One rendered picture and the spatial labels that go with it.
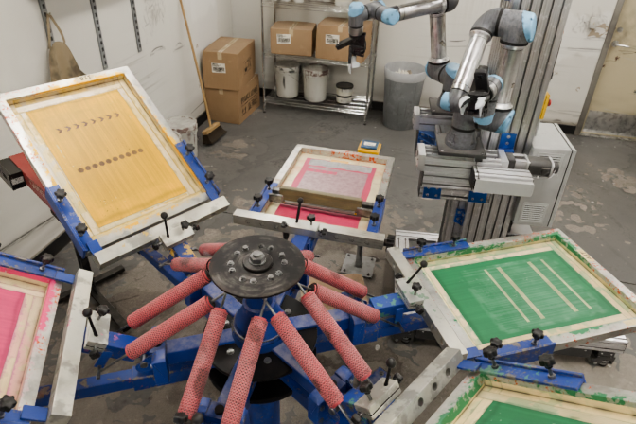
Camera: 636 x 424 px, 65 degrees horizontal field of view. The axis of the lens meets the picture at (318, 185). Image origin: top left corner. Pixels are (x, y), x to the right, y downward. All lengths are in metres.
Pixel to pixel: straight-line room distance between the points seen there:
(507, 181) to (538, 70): 0.54
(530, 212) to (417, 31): 3.33
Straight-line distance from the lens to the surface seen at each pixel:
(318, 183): 2.66
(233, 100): 5.57
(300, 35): 5.58
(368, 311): 1.75
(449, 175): 2.54
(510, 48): 2.30
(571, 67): 6.02
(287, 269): 1.55
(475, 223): 2.95
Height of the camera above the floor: 2.32
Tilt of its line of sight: 31 degrees down
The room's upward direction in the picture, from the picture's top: 2 degrees clockwise
